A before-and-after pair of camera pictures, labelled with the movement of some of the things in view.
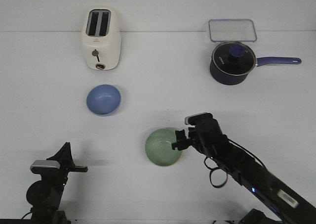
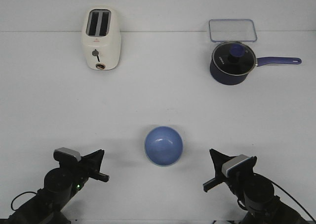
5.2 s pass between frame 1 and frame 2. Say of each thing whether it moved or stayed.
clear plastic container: stayed
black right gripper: moved
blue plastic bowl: moved
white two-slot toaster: stayed
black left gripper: moved
